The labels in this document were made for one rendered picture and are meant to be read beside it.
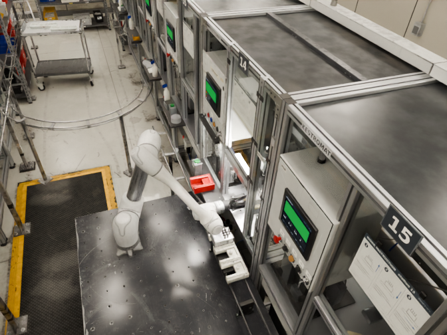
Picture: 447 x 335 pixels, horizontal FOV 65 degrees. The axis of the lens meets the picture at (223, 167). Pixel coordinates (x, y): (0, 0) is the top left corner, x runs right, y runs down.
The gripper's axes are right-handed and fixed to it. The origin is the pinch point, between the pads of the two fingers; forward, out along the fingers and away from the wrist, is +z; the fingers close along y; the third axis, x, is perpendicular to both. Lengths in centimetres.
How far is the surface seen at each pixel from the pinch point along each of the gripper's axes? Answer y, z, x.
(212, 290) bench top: -31, -42, -39
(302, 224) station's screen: 65, -14, -76
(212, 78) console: 73, -12, 41
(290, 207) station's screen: 65, -14, -66
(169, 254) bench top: -30, -61, -3
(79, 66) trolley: -70, -105, 415
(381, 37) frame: 105, 69, -4
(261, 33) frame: 100, 16, 35
